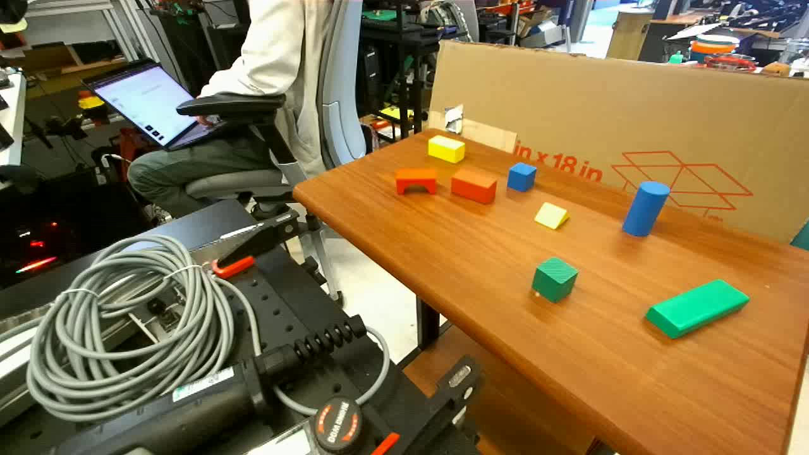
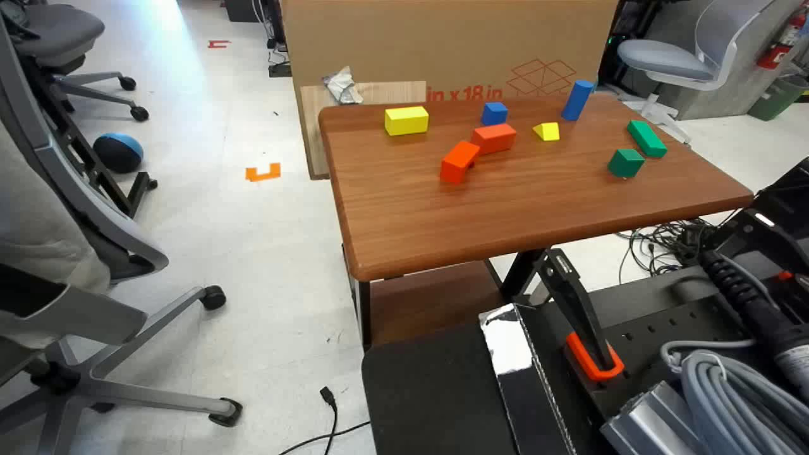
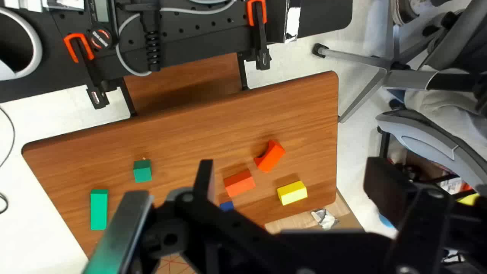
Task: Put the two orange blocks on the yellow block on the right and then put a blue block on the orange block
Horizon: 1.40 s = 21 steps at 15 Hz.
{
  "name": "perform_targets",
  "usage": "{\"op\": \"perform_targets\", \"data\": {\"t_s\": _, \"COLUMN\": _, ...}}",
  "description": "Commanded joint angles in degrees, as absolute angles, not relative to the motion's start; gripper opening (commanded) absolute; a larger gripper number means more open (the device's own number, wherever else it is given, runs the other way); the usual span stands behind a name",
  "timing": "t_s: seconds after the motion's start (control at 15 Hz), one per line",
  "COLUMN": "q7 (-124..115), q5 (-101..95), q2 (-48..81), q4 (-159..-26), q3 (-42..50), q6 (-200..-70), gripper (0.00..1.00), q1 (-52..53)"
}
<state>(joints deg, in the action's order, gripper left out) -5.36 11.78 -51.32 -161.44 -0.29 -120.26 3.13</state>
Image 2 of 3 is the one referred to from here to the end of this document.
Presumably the orange arch block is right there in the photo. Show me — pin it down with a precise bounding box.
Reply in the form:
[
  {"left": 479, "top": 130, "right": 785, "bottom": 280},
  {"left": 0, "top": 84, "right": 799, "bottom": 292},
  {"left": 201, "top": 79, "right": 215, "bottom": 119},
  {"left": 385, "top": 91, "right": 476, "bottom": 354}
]
[{"left": 438, "top": 139, "right": 483, "bottom": 187}]

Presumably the orange rectangular block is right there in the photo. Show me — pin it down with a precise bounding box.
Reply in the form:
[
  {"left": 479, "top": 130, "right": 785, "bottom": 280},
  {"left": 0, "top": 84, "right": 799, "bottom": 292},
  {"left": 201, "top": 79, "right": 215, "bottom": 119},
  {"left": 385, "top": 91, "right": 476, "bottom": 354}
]
[{"left": 470, "top": 122, "right": 519, "bottom": 157}]

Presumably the blue cube block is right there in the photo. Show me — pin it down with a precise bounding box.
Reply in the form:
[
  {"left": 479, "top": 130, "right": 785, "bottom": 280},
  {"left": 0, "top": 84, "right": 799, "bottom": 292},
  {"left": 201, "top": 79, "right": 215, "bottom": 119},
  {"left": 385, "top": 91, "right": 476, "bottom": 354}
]
[{"left": 479, "top": 99, "right": 510, "bottom": 129}]

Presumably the yellow rectangular block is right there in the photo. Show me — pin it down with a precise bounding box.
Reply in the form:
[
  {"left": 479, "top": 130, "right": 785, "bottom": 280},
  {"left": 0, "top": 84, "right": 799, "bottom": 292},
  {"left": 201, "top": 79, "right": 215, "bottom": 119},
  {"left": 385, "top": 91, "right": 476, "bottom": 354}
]
[{"left": 381, "top": 103, "right": 433, "bottom": 139}]

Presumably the yellow wedge block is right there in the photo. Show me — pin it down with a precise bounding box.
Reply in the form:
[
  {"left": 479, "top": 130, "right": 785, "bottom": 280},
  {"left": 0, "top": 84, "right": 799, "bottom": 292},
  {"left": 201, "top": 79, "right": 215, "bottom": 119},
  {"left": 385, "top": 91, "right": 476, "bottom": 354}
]
[{"left": 531, "top": 119, "right": 563, "bottom": 143}]

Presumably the blue cylinder block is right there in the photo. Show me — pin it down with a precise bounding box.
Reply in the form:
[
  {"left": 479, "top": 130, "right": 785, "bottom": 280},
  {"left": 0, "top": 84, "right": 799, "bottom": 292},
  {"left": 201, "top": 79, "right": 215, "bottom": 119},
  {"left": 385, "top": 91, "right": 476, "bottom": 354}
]
[{"left": 559, "top": 79, "right": 597, "bottom": 124}]

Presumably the green cube block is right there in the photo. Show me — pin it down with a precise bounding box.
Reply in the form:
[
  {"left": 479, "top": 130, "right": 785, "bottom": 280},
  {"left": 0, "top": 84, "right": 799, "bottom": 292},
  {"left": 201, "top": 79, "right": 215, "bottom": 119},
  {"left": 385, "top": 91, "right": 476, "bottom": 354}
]
[{"left": 606, "top": 146, "right": 647, "bottom": 180}]

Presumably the green long flat block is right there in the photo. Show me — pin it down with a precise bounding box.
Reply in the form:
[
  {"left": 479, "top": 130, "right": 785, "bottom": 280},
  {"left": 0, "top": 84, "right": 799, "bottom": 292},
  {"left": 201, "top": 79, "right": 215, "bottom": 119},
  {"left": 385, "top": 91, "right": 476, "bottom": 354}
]
[{"left": 623, "top": 119, "right": 670, "bottom": 158}]

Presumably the brown wooden panel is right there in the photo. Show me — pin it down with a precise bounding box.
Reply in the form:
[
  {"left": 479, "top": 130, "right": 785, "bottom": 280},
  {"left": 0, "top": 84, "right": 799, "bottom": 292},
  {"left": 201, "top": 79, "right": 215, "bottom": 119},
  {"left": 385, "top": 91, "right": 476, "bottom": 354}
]
[{"left": 366, "top": 259, "right": 503, "bottom": 349}]

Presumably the black table leg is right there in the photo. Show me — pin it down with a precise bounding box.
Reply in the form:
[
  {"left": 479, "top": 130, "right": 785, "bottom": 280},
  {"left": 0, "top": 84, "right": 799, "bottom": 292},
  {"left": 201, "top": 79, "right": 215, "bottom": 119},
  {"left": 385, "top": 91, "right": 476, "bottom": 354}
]
[
  {"left": 497, "top": 248, "right": 543, "bottom": 304},
  {"left": 357, "top": 274, "right": 373, "bottom": 349}
]

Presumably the plywood board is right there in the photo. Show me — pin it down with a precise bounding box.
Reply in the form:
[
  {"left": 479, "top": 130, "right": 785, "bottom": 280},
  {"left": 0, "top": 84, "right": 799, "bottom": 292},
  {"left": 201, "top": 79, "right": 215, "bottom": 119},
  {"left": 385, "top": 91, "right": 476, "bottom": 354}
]
[{"left": 297, "top": 79, "right": 430, "bottom": 181}]

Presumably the orange tape floor mark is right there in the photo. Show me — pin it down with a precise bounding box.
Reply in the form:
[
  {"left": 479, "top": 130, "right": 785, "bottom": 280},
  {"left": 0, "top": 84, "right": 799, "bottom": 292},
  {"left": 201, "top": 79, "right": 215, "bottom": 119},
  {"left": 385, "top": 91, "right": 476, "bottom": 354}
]
[{"left": 243, "top": 162, "right": 283, "bottom": 185}]

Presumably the crumpled white plastic bag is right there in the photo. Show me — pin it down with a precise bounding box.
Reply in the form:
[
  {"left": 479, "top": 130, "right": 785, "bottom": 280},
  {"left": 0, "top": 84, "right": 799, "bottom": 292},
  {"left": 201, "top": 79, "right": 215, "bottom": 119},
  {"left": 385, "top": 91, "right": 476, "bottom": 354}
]
[{"left": 321, "top": 65, "right": 366, "bottom": 108}]

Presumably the black robot cart platform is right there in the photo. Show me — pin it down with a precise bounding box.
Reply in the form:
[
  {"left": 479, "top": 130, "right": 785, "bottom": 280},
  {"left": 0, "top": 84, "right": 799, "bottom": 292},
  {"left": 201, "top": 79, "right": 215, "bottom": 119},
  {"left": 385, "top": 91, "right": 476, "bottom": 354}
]
[{"left": 362, "top": 250, "right": 809, "bottom": 455}]

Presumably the large cardboard box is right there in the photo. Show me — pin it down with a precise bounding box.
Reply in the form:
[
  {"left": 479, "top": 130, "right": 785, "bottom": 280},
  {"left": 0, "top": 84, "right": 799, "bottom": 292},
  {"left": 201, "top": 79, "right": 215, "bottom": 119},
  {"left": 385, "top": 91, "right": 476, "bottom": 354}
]
[{"left": 278, "top": 0, "right": 618, "bottom": 108}]

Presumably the blue ball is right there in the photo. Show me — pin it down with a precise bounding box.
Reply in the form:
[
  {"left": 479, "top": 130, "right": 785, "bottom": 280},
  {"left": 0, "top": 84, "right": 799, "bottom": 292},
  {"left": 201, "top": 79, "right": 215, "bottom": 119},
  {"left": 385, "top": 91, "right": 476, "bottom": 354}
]
[{"left": 90, "top": 129, "right": 146, "bottom": 176}]

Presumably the aluminium extrusion bar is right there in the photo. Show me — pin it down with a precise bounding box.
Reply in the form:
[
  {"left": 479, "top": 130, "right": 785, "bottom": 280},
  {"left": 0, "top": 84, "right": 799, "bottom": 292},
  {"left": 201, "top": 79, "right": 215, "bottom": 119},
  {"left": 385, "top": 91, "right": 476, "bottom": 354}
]
[{"left": 601, "top": 382, "right": 702, "bottom": 455}]

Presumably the grey mesh office chair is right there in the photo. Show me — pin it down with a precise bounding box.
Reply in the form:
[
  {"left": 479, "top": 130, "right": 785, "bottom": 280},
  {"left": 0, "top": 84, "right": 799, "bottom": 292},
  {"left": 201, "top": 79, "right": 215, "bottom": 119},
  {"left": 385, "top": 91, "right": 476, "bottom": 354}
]
[{"left": 616, "top": 0, "right": 805, "bottom": 122}]

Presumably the light grey office chair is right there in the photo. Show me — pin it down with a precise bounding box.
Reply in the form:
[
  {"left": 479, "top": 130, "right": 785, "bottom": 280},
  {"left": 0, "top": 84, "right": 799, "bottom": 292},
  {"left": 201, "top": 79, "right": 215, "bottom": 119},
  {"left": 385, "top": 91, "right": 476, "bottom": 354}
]
[{"left": 0, "top": 15, "right": 244, "bottom": 455}]

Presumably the person in beige hoodie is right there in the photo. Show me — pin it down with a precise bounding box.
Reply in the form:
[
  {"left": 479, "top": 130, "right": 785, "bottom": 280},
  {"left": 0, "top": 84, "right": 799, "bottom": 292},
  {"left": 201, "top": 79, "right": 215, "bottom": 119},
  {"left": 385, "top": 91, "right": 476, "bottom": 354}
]
[{"left": 0, "top": 124, "right": 114, "bottom": 338}]

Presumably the black equipment housing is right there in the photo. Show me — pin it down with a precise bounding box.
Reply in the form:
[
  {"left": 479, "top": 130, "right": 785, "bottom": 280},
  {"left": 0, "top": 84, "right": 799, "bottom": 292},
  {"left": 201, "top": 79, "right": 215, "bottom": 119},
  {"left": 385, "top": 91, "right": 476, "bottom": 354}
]
[{"left": 716, "top": 153, "right": 809, "bottom": 280}]

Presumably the green bin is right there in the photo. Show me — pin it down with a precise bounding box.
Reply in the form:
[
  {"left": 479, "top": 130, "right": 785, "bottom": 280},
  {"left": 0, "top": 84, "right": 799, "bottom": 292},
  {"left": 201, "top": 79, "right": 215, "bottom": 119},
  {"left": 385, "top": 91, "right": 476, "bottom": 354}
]
[{"left": 745, "top": 72, "right": 805, "bottom": 124}]

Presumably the dark grey office chair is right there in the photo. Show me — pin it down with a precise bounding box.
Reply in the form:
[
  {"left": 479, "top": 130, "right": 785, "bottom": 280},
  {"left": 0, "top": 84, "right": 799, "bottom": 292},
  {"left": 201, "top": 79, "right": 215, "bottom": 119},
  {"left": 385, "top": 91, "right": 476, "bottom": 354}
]
[{"left": 0, "top": 0, "right": 151, "bottom": 124}]

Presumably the red fire extinguisher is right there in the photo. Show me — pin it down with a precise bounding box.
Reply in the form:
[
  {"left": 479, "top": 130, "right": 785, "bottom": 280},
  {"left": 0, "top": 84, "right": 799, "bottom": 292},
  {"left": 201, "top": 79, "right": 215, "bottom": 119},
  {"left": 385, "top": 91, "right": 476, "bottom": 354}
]
[{"left": 755, "top": 9, "right": 799, "bottom": 71}]

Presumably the shiny metal rail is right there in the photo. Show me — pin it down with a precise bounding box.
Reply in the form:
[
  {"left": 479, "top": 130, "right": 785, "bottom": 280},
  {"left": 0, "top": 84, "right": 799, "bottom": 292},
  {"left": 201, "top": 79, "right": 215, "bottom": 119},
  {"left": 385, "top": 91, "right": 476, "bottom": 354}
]
[{"left": 478, "top": 300, "right": 559, "bottom": 455}]

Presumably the thin black floor cable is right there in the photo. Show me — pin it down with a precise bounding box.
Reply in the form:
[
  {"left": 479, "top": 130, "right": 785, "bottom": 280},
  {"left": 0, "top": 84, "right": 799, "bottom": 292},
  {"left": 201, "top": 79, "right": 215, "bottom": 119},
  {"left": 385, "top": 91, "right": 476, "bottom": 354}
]
[{"left": 278, "top": 384, "right": 373, "bottom": 455}]

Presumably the black clamp orange handle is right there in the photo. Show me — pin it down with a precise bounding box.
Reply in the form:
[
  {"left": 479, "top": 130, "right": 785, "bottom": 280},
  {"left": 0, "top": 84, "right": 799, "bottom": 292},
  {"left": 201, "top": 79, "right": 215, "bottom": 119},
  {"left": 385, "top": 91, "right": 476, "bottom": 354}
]
[{"left": 531, "top": 248, "right": 627, "bottom": 386}]

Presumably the tangled cables bundle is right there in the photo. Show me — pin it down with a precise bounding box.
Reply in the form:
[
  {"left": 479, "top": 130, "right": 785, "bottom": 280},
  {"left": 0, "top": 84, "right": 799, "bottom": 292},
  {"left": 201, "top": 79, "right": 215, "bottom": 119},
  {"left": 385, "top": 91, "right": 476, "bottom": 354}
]
[{"left": 616, "top": 220, "right": 727, "bottom": 285}]

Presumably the black metal stand frame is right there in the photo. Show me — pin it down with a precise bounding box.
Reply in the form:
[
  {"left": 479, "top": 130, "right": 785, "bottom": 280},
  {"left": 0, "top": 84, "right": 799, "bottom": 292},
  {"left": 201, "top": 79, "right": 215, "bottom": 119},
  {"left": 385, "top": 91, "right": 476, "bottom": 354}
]
[{"left": 36, "top": 79, "right": 160, "bottom": 220}]

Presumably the thick black ribbed cable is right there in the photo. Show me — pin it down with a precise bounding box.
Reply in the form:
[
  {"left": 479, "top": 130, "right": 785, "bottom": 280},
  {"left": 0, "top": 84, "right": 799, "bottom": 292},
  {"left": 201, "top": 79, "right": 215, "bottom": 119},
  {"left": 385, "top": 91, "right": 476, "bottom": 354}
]
[{"left": 697, "top": 250, "right": 809, "bottom": 382}]

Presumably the coiled grey cable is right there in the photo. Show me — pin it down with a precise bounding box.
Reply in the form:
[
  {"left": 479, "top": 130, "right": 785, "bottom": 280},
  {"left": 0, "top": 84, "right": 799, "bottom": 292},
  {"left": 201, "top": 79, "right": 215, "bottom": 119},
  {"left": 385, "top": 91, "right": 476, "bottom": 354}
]
[{"left": 659, "top": 338, "right": 809, "bottom": 455}]

